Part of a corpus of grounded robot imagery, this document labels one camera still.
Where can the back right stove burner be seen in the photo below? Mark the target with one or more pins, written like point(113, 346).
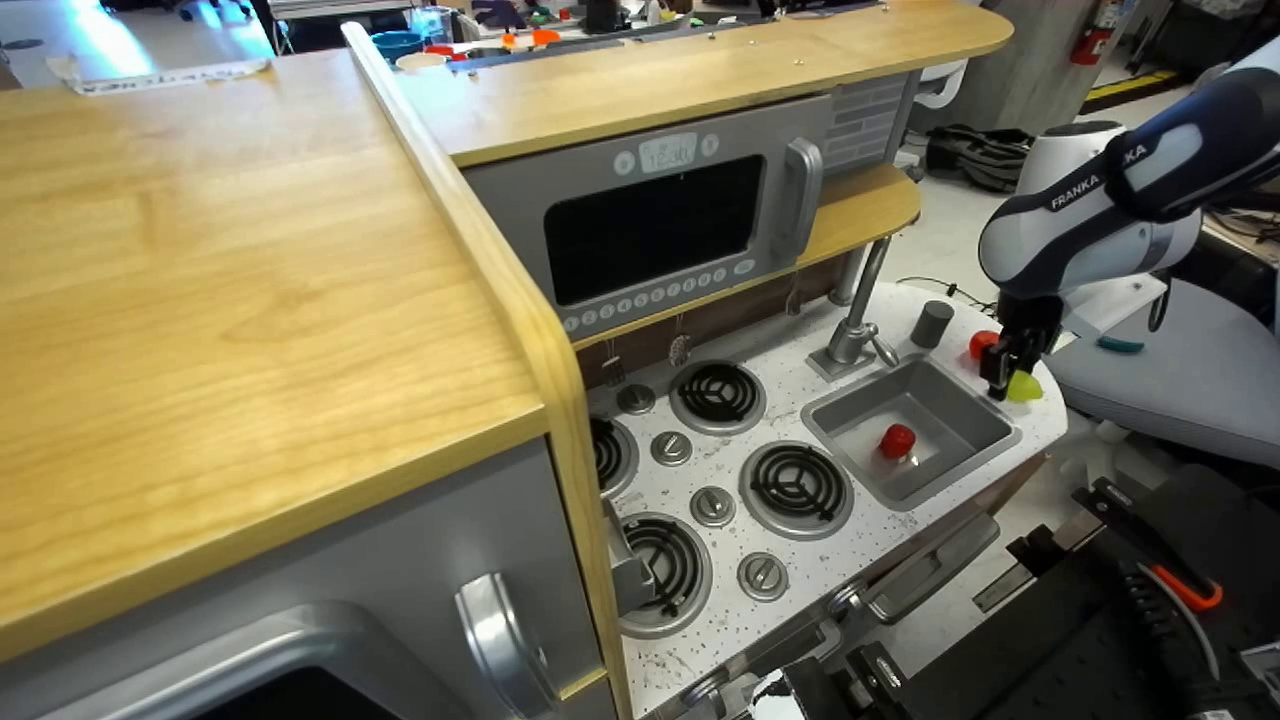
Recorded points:
point(716, 398)

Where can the grey toy faucet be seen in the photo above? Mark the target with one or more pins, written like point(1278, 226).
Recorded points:
point(853, 343)

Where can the grey toy sink basin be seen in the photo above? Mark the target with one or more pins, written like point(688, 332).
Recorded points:
point(952, 430)

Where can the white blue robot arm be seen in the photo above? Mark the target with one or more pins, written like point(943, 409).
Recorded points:
point(1125, 210)

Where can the red fire extinguisher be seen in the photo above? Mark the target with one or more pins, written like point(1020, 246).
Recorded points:
point(1096, 30)

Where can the front left stove burner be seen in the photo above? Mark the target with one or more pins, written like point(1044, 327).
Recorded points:
point(677, 574)

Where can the grey stove knob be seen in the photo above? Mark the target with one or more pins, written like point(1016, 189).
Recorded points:
point(635, 398)
point(671, 448)
point(708, 506)
point(763, 579)

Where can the red toy tomato on counter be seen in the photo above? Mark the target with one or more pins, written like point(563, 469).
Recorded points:
point(983, 346)

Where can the yellow toy lemon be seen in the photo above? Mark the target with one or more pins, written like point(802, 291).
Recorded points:
point(1025, 391)

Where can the grey cylinder cup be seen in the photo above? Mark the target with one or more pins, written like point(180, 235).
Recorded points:
point(935, 321)

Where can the stove burner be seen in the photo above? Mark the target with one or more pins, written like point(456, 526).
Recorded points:
point(794, 491)
point(716, 398)
point(612, 452)
point(677, 574)

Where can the red toy fruit in sink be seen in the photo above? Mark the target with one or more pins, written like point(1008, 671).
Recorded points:
point(897, 443)

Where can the front right stove burner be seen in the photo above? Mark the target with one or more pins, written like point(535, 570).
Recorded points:
point(794, 491)

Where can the teal marker pen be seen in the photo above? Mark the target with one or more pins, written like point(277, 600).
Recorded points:
point(1116, 346)

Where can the grey oven door handle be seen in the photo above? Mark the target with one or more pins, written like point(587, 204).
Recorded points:
point(931, 567)

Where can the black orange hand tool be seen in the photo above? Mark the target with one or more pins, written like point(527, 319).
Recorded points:
point(1171, 596)

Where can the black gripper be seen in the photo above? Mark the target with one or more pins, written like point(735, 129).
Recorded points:
point(1031, 329)

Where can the grey toy microwave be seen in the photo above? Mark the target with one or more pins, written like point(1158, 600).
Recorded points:
point(646, 221)

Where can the back left stove burner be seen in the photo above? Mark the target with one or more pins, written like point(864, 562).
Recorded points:
point(612, 452)

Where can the wooden toy kitchen cabinet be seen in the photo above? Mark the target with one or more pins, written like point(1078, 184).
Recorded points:
point(238, 313)

